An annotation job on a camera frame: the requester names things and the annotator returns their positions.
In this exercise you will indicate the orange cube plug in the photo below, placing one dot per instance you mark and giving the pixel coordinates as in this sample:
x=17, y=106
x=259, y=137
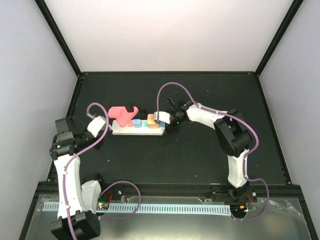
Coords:
x=151, y=123

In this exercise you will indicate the light blue slotted cable duct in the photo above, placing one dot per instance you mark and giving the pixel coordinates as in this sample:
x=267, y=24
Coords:
x=182, y=209

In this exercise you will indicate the white power strip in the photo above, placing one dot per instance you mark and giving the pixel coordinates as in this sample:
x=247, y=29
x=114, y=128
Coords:
x=130, y=130

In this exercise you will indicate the circuit board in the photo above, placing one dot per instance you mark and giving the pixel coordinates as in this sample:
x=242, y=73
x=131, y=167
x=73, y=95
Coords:
x=237, y=209
x=102, y=206

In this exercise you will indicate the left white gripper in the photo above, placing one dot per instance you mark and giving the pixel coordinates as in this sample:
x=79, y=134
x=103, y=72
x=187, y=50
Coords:
x=99, y=140

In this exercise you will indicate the black aluminium frame rail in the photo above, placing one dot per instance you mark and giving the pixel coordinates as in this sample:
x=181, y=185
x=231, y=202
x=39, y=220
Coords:
x=215, y=192

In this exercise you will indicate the right circuit board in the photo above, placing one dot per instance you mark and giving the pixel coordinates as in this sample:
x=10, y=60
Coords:
x=237, y=209

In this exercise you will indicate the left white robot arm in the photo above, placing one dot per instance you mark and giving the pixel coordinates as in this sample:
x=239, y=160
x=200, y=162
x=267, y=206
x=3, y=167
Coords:
x=77, y=206

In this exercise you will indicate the pink extension socket adapter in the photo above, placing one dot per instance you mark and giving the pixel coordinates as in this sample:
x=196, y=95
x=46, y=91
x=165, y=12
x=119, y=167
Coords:
x=122, y=115

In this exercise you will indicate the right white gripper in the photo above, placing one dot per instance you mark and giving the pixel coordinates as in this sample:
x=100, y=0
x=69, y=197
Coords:
x=172, y=120

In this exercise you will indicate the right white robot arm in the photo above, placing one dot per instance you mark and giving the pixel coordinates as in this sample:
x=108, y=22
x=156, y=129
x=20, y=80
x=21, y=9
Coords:
x=233, y=137

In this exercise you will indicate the blue cube plug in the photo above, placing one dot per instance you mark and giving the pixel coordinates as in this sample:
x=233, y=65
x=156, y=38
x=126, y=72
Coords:
x=137, y=123

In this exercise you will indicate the left circuit board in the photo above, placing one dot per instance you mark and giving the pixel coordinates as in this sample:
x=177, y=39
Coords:
x=102, y=206

